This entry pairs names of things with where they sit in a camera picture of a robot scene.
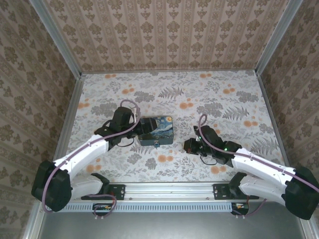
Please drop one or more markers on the blue starry night tin box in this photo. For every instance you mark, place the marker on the blue starry night tin box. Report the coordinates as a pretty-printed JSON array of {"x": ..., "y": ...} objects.
[{"x": 162, "y": 129}]

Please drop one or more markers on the small silver padlock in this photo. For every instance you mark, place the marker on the small silver padlock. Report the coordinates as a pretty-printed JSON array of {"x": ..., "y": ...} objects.
[{"x": 156, "y": 144}]

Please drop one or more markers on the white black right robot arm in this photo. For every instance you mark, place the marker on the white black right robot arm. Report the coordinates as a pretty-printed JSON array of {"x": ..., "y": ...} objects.
[{"x": 259, "y": 164}]

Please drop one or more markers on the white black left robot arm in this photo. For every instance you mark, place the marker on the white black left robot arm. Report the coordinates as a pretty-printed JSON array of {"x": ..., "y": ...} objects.
[{"x": 82, "y": 152}]

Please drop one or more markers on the grey metal sheet tray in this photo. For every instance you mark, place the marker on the grey metal sheet tray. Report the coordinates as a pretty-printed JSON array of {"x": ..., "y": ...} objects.
[{"x": 162, "y": 226}]

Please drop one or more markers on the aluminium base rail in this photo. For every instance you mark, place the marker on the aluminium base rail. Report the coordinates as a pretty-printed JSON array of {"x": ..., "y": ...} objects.
[{"x": 169, "y": 191}]

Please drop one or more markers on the aluminium table side rail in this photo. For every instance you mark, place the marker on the aluminium table side rail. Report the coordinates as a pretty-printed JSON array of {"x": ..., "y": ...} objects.
[
  {"x": 271, "y": 119},
  {"x": 69, "y": 117}
]

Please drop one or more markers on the aluminium frame post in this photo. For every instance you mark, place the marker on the aluminium frame post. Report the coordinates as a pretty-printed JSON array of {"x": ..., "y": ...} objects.
[
  {"x": 59, "y": 42},
  {"x": 274, "y": 37}
]

